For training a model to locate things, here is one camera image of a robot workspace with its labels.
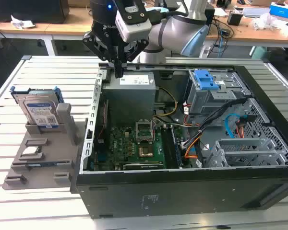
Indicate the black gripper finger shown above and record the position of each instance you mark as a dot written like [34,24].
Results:
[136,49]
[98,49]

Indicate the hard disk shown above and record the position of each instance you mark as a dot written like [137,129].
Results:
[38,110]

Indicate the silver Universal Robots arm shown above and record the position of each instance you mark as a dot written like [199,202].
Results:
[172,30]

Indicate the metal disk bay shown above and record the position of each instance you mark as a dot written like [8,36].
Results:
[242,157]

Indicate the wooden desk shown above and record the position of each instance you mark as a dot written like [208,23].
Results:
[69,28]

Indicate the grey power supply unit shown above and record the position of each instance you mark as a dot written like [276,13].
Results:
[129,100]

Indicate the white power strip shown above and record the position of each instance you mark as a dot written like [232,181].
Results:
[204,51]

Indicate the blue plastic drive latch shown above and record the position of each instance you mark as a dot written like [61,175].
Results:
[205,79]

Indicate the large black box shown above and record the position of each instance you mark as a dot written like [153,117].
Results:
[26,10]

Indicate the crumpled white paper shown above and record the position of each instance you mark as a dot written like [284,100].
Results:
[21,22]

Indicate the grey metal drive cage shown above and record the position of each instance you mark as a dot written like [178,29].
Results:
[201,100]

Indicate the green motherboard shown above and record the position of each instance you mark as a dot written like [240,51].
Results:
[120,143]

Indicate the CPU socket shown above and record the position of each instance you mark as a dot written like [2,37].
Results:
[145,151]

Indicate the black RAM slot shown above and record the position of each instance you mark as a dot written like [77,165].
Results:
[168,148]

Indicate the grey parts rack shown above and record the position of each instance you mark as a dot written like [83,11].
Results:
[50,148]

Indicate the black graphics card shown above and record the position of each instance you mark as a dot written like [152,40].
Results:
[141,165]

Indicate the silver CPU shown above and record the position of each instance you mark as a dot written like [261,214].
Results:
[30,151]

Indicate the pale green bin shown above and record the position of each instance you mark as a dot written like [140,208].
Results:
[260,53]

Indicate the blue RAM stick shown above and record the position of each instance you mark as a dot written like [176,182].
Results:
[48,164]

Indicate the clear plastic bag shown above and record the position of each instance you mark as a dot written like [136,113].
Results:
[264,21]

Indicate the black open PC case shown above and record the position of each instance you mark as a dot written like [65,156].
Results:
[182,191]

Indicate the blue cardboard box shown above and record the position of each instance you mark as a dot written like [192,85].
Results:
[282,10]

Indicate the small white box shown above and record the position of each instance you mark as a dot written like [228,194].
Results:
[286,30]

